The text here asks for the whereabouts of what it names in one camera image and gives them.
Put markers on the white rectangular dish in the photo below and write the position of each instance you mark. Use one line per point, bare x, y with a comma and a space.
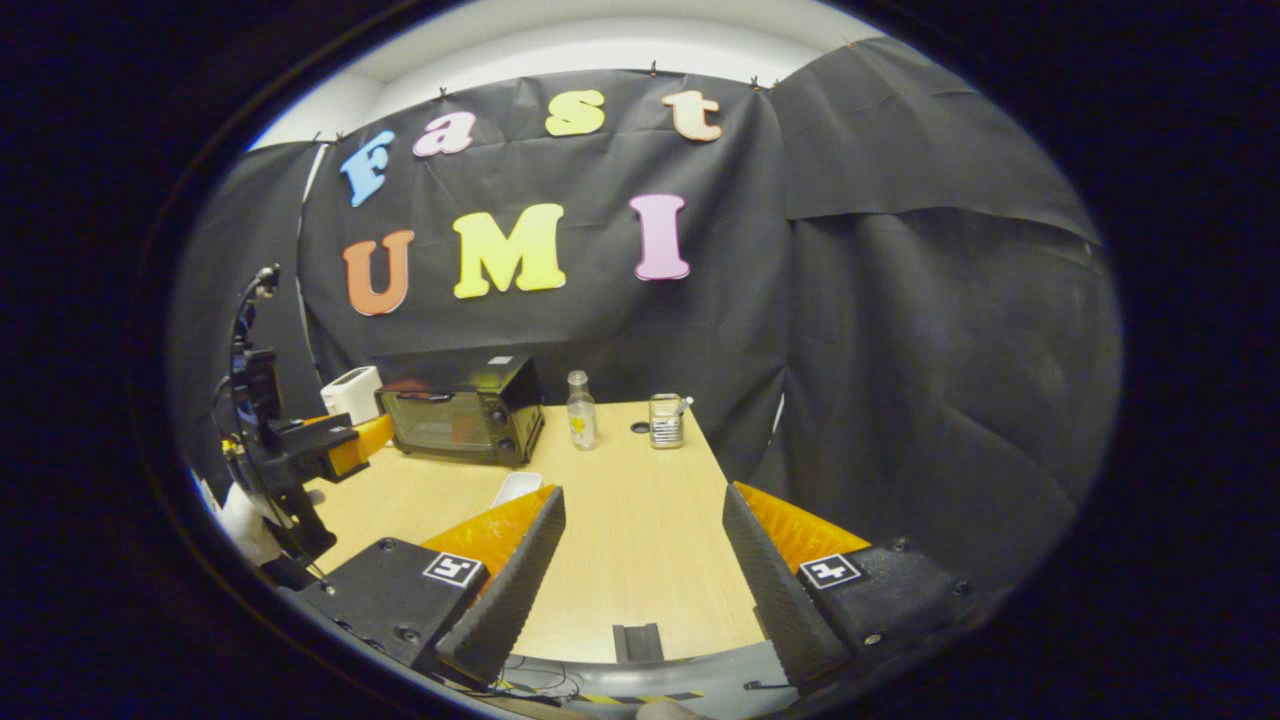
515, 488

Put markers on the clear glass bottle yellow label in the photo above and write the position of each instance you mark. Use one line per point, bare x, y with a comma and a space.
582, 420

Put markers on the white toaster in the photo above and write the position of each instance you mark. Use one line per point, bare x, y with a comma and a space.
352, 392

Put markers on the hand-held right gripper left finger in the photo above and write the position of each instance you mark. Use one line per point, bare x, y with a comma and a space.
510, 600

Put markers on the black electric oven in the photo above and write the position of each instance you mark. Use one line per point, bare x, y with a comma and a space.
450, 425

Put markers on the yellow black striped tape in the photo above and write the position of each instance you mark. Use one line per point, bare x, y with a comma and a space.
640, 696

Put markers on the metal mesh holder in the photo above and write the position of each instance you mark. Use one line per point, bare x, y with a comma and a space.
665, 425

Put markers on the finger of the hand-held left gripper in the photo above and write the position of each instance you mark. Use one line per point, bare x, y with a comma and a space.
315, 420
340, 450

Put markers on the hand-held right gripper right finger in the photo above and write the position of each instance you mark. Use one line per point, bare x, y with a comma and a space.
775, 600

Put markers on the black table edge bracket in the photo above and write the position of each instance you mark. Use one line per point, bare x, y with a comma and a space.
638, 642

